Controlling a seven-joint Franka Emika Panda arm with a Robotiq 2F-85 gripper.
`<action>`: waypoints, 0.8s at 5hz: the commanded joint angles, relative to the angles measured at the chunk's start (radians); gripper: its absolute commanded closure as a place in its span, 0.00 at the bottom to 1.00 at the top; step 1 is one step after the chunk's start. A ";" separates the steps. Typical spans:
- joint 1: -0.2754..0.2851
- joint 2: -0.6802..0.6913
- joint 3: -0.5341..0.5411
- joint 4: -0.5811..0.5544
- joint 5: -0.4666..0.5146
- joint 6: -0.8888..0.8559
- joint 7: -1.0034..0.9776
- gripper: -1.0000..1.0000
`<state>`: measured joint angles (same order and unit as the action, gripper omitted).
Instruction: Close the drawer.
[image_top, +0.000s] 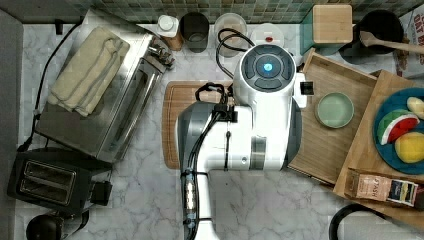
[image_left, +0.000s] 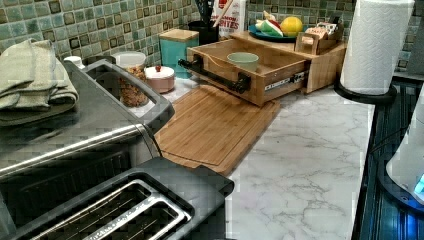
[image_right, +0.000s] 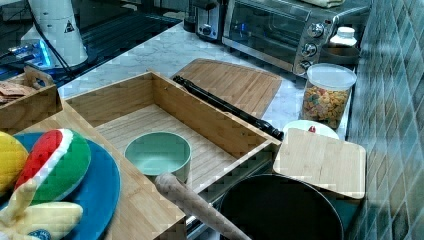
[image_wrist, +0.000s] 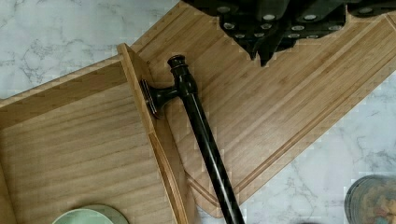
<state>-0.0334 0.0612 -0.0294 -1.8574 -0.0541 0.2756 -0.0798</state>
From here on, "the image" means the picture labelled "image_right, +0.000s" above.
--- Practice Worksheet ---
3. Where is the wooden drawer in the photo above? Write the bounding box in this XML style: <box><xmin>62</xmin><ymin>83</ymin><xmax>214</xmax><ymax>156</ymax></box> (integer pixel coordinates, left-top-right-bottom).
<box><xmin>66</xmin><ymin>72</ymin><xmax>279</xmax><ymax>193</ymax></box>

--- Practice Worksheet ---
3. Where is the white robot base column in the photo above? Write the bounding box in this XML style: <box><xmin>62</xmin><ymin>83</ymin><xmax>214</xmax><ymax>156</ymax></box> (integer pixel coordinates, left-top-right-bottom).
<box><xmin>21</xmin><ymin>0</ymin><xmax>88</xmax><ymax>70</ymax></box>

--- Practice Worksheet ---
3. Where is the large bamboo cutting board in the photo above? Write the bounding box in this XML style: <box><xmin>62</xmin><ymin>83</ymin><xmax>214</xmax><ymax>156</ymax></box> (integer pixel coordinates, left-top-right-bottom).
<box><xmin>175</xmin><ymin>58</ymin><xmax>282</xmax><ymax>118</ymax></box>

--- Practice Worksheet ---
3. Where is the light green bowl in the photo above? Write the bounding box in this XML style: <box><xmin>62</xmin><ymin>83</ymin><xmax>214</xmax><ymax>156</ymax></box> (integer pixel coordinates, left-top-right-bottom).
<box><xmin>124</xmin><ymin>131</ymin><xmax>192</xmax><ymax>182</ymax></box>

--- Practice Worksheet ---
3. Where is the black frying pan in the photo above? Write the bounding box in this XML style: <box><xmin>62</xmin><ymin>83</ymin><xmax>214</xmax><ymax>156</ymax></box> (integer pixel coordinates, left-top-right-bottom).
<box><xmin>219</xmin><ymin>174</ymin><xmax>344</xmax><ymax>240</ymax></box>

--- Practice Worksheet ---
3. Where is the white plate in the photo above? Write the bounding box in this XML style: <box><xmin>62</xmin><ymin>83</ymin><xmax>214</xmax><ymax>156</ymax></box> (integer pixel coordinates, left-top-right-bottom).
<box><xmin>283</xmin><ymin>120</ymin><xmax>339</xmax><ymax>139</ymax></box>

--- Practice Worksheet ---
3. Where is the silver toaster oven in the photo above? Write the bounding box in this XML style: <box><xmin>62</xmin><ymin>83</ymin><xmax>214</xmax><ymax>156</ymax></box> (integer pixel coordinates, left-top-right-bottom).
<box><xmin>222</xmin><ymin>0</ymin><xmax>371</xmax><ymax>76</ymax></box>

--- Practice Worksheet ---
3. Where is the clear cereal jar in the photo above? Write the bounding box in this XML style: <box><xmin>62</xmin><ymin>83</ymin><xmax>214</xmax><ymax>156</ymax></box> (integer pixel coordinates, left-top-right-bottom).
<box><xmin>300</xmin><ymin>63</ymin><xmax>357</xmax><ymax>129</ymax></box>

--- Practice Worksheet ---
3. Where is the small bamboo cutting board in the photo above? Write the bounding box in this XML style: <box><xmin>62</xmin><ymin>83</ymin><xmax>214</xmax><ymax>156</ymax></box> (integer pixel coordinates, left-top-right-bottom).
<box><xmin>273</xmin><ymin>129</ymin><xmax>366</xmax><ymax>199</ymax></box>

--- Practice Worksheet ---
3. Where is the blue round plate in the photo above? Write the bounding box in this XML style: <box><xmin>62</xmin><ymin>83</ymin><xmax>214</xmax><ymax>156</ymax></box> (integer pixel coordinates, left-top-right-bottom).
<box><xmin>1</xmin><ymin>129</ymin><xmax>120</xmax><ymax>240</ymax></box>

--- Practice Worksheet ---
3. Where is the dark round bowl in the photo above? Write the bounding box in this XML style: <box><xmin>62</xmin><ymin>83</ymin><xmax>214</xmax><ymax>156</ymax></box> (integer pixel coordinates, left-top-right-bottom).
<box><xmin>319</xmin><ymin>46</ymin><xmax>360</xmax><ymax>65</ymax></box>

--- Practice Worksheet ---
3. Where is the white lidded bottle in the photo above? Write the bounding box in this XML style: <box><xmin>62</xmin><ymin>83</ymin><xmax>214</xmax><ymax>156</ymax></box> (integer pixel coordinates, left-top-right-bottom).
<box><xmin>329</xmin><ymin>27</ymin><xmax>357</xmax><ymax>47</ymax></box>

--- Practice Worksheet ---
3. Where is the folded cloth on oven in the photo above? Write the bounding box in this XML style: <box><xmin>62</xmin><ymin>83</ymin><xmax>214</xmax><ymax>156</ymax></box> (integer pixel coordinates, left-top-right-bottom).
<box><xmin>300</xmin><ymin>0</ymin><xmax>345</xmax><ymax>8</ymax></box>

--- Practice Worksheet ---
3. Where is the plush watermelon slice toy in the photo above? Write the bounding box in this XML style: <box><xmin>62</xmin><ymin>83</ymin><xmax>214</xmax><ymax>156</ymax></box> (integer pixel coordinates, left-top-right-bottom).
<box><xmin>15</xmin><ymin>128</ymin><xmax>91</xmax><ymax>204</ymax></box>

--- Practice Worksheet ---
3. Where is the yellow plush fruit toy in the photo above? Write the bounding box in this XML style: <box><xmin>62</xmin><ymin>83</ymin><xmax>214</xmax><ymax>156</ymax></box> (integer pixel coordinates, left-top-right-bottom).
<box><xmin>0</xmin><ymin>132</ymin><xmax>28</xmax><ymax>196</ymax></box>

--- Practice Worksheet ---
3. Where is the plush banana toy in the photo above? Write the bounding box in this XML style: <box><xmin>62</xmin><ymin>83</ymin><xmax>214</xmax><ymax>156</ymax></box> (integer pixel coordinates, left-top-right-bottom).
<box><xmin>1</xmin><ymin>179</ymin><xmax>83</xmax><ymax>240</ymax></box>

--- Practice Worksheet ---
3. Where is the wooden pan handle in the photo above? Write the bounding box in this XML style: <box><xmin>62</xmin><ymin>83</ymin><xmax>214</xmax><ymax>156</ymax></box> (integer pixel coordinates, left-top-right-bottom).
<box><xmin>154</xmin><ymin>172</ymin><xmax>252</xmax><ymax>240</ymax></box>

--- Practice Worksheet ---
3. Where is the wooden tray with handle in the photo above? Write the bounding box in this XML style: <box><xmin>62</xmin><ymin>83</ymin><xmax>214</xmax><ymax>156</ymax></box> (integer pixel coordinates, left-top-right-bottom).
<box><xmin>0</xmin><ymin>66</ymin><xmax>62</xmax><ymax>134</ymax></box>

